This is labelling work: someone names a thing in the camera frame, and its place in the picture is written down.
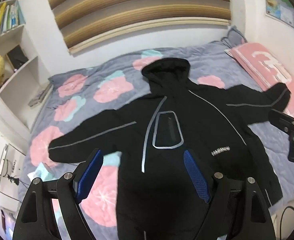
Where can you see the white bookshelf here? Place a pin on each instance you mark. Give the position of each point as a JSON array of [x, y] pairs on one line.
[[24, 45]]

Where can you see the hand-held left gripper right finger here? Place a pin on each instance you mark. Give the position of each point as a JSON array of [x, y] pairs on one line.
[[195, 177]]

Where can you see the pink pillow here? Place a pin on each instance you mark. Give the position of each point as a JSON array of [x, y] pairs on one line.
[[257, 62]]

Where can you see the white paper bag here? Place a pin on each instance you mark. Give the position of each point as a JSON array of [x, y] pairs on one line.
[[9, 165]]

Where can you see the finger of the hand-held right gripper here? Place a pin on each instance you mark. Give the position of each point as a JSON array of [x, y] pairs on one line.
[[284, 122]]

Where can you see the striped window blind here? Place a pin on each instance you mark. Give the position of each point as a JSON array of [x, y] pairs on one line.
[[137, 5]]

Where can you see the grey floral blanket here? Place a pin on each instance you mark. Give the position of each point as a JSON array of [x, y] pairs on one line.
[[112, 65]]

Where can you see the grey pillow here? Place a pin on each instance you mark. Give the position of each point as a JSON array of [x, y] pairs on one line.
[[234, 36]]

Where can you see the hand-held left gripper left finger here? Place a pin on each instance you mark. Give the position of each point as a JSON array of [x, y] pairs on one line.
[[89, 172]]

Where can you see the black hooded jacket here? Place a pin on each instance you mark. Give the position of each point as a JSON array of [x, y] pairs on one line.
[[149, 205]]

